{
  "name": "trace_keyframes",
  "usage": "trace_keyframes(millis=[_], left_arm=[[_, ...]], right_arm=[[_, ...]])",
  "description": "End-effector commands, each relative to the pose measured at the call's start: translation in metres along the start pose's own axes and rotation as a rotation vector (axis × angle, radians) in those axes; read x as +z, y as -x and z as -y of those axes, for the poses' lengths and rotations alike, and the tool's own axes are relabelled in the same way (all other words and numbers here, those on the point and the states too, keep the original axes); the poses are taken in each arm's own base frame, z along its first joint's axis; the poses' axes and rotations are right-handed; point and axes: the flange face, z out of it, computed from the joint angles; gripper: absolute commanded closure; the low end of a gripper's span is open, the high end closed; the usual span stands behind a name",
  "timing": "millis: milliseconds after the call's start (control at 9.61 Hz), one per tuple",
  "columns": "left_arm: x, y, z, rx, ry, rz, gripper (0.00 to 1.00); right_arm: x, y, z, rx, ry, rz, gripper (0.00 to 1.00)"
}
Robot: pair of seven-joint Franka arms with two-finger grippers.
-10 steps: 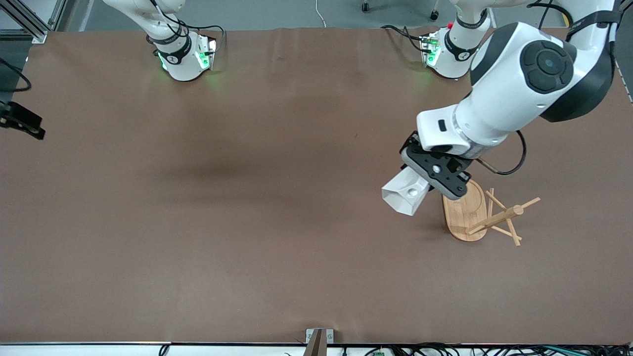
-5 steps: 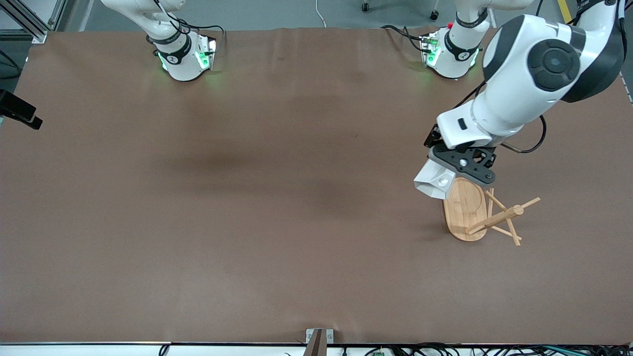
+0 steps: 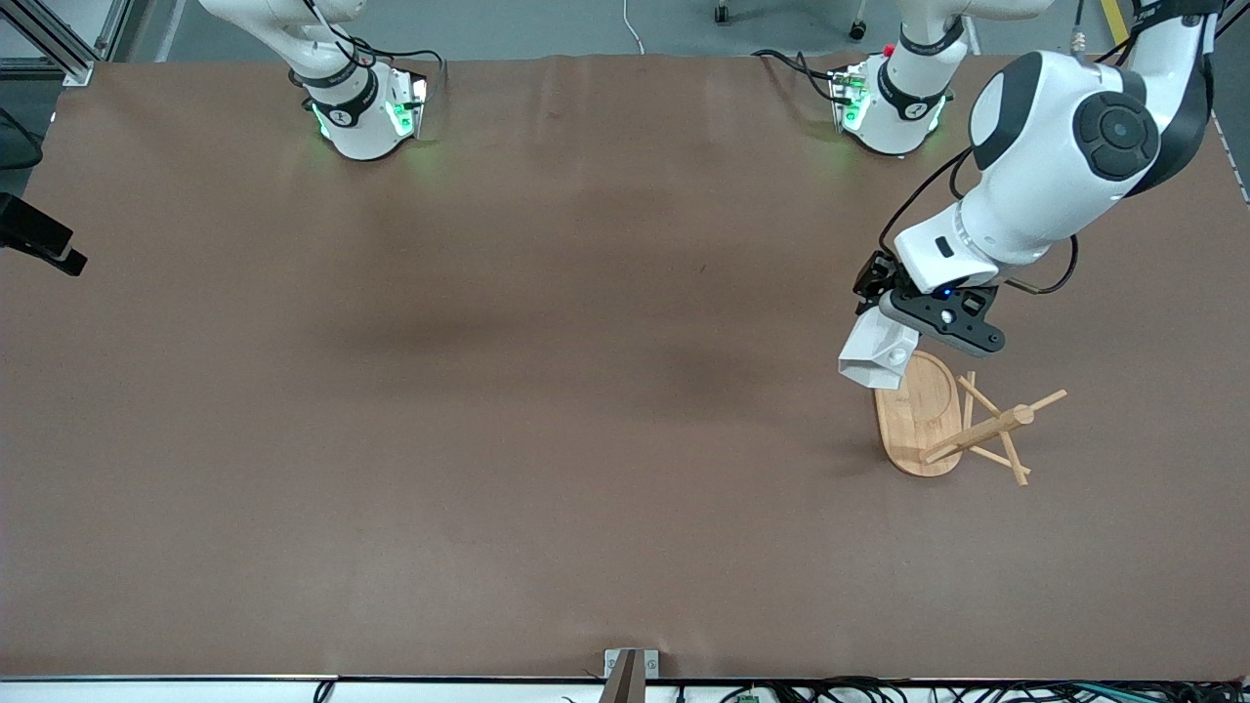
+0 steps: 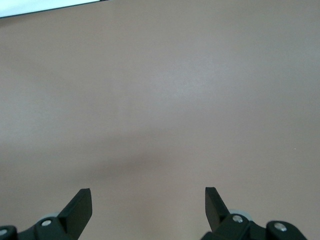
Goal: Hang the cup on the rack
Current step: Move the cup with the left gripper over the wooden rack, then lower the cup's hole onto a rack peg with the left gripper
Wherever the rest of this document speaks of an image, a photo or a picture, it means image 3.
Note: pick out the metal table edge bracket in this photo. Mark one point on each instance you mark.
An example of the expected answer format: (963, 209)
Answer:
(651, 664)

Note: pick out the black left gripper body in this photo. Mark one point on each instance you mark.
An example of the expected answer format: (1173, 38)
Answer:
(876, 274)

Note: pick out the aluminium frame post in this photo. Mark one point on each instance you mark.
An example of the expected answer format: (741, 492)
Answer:
(59, 49)

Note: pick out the white faceted cup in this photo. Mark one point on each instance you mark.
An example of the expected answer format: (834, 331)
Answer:
(874, 351)

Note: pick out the wooden cup rack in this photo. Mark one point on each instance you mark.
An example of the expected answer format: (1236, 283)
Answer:
(928, 420)

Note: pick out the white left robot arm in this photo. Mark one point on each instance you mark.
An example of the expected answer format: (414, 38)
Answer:
(1045, 156)

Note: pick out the yellow floor tape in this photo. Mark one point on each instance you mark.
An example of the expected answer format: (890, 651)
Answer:
(1114, 20)

